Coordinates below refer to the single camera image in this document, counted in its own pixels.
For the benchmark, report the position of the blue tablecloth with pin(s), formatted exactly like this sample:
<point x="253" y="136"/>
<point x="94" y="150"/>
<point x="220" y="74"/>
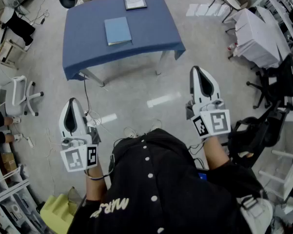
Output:
<point x="87" y="33"/>

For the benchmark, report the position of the yellow green bag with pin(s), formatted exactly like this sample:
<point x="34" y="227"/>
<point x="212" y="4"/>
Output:
<point x="56" y="211"/>

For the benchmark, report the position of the person's left forearm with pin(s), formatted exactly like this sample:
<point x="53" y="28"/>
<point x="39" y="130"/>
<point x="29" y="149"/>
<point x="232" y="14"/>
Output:
<point x="95" y="189"/>

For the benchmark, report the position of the cardboard box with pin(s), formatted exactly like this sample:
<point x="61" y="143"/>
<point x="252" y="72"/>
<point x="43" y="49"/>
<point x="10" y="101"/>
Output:
<point x="8" y="162"/>

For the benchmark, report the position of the white cloth covered table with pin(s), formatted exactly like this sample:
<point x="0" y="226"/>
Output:
<point x="256" y="33"/>

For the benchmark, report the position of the small blue device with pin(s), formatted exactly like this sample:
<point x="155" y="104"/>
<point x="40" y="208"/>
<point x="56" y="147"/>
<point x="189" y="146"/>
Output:
<point x="202" y="176"/>

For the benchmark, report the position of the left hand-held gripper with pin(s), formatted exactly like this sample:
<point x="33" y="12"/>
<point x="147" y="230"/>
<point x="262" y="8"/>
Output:
<point x="75" y="155"/>

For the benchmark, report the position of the person's right forearm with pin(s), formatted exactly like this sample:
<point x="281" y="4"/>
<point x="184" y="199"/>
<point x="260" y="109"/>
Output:
<point x="215" y="152"/>

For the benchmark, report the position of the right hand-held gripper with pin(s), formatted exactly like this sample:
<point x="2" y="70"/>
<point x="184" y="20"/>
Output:
<point x="214" y="121"/>

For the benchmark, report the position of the white storage shelf rack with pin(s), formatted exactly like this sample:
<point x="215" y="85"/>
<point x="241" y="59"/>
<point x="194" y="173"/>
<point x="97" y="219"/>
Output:
<point x="14" y="191"/>

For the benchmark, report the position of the white side stool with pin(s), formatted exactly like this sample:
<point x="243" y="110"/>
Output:
<point x="291" y="177"/>

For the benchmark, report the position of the black office chair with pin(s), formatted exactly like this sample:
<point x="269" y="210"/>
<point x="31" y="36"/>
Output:
<point x="253" y="135"/>
<point x="282" y="82"/>

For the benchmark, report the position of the white office chair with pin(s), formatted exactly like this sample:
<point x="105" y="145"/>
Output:
<point x="17" y="99"/>

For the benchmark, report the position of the person's black buttoned jacket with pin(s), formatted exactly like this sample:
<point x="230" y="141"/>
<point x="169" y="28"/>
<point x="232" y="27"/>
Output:
<point x="173" y="191"/>

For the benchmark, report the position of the white grey shoulder bag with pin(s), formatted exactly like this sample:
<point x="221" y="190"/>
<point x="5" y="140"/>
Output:
<point x="258" y="216"/>

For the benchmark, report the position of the wooden rack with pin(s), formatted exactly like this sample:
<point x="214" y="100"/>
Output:
<point x="5" y="50"/>

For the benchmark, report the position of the blue notebook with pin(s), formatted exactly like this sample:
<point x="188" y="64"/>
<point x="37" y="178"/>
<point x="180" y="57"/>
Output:
<point x="117" y="30"/>

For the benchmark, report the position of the black picture frame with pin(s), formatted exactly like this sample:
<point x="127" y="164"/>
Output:
<point x="135" y="1"/>

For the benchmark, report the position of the white power strip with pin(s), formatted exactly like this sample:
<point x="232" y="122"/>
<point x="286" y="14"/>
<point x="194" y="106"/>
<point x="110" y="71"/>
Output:
<point x="30" y="142"/>

